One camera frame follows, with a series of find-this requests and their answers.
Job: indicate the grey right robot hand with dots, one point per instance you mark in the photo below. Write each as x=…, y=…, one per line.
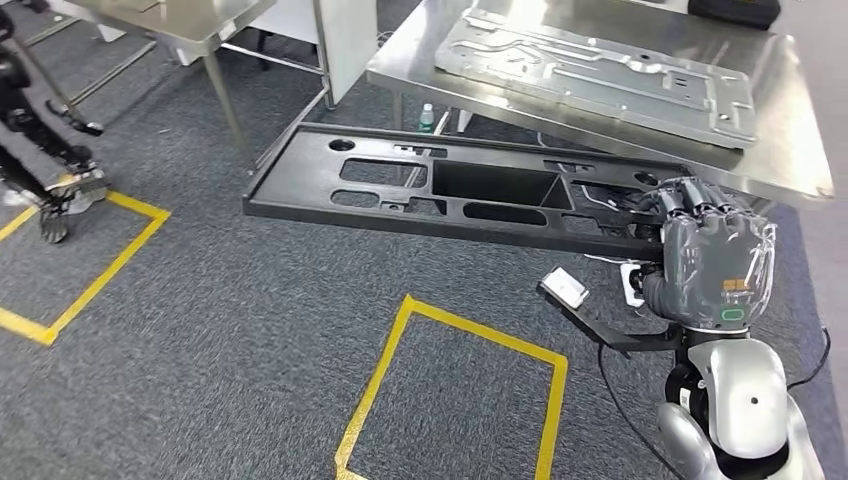
x=715, y=265

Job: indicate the black plastic panel part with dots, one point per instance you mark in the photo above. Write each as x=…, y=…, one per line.
x=291, y=179

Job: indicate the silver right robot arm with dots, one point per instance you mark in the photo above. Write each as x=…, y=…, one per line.
x=742, y=391

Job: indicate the stainless steel workbench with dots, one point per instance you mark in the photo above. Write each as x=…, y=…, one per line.
x=782, y=146

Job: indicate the grey stamped metal sheet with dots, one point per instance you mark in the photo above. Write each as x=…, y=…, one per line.
x=596, y=73

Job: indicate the black case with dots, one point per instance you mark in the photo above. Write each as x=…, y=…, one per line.
x=735, y=13

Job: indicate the clear water bottle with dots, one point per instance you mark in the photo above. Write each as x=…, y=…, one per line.
x=426, y=120

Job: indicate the white cabinet panel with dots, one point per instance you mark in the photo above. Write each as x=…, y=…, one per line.
x=351, y=40

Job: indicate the steel table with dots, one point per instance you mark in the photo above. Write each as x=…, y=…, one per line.
x=172, y=20

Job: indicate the black equipment stand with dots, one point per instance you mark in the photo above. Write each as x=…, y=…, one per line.
x=20, y=116

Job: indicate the black camera bracket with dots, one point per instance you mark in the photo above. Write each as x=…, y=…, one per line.
x=609, y=334

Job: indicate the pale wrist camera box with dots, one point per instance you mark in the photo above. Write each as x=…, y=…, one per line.
x=564, y=286

